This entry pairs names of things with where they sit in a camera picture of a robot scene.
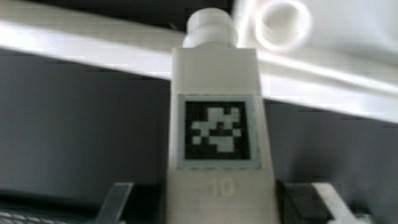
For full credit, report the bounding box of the white square table top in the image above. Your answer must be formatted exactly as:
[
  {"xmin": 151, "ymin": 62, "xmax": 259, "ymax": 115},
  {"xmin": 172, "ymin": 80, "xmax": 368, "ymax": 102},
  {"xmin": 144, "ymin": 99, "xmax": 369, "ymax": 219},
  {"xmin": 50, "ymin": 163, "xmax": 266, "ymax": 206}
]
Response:
[{"xmin": 0, "ymin": 0, "xmax": 398, "ymax": 124}]

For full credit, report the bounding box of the white table leg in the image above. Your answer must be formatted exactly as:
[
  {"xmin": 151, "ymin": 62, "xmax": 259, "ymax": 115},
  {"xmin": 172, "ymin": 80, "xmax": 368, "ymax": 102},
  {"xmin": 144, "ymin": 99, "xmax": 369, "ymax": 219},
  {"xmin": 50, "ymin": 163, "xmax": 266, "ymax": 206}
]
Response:
[{"xmin": 165, "ymin": 8, "xmax": 281, "ymax": 224}]

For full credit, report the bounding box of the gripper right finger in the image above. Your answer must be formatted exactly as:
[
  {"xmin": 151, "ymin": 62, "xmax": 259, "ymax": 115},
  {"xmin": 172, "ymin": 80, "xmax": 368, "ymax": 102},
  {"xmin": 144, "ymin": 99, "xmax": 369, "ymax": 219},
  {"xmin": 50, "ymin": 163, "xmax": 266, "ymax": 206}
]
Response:
[{"xmin": 313, "ymin": 183, "xmax": 373, "ymax": 224}]

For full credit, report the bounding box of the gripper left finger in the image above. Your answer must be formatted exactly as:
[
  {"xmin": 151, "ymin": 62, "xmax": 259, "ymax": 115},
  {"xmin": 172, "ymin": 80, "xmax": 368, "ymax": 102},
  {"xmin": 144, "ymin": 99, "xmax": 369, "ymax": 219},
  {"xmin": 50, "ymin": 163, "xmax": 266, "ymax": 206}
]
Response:
[{"xmin": 90, "ymin": 182, "xmax": 135, "ymax": 224}]

